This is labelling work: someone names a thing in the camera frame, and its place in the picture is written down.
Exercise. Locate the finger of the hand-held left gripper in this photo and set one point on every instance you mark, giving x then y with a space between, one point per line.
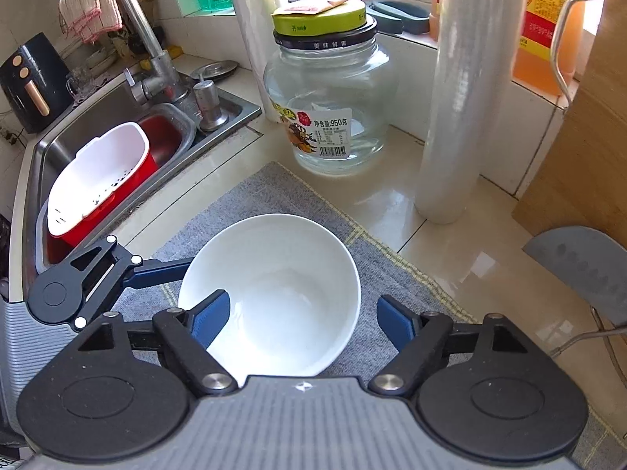
156 270

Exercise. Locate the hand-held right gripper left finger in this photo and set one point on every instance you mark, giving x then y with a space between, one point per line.
210 318

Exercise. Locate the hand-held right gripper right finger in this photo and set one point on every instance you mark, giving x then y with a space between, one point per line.
399 323

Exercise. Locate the white pink-flower bowl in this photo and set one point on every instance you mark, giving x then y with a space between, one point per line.
279 279

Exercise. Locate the red basin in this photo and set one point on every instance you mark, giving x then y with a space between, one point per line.
164 142

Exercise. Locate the grey-blue checkered cloth mat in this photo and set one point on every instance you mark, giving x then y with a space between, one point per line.
303 196

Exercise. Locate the steel sink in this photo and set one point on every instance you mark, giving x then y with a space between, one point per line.
98 117

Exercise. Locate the metal sink soap dispenser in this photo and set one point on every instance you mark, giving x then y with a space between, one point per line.
209 103

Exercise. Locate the round metal lid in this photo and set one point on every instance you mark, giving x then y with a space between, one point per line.
213 71

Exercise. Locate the yellow sponge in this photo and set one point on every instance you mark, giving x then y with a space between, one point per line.
161 56

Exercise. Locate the dark air fryer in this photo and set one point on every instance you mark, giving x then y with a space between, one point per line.
29 83

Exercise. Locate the tall cling film roll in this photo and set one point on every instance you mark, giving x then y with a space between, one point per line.
470 107

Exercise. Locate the glass jar with green lid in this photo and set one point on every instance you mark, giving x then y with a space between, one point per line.
333 93

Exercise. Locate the metal faucet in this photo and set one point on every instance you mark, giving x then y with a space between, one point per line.
139 24

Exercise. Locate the bamboo cutting board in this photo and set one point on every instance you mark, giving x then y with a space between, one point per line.
588 156

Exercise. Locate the pink dishcloth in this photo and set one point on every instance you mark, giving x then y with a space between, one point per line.
88 10

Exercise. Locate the grey-blue container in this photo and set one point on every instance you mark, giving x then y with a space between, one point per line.
397 17

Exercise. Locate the small paper sachet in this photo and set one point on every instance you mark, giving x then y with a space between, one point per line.
313 6

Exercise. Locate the orange carton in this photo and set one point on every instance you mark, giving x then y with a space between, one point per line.
543 19

